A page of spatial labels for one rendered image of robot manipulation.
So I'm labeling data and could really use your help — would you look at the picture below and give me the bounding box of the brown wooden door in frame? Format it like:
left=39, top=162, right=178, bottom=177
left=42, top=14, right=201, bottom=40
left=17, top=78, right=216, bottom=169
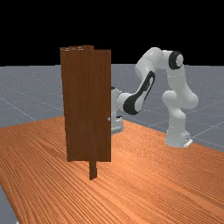
left=59, top=44, right=113, bottom=181

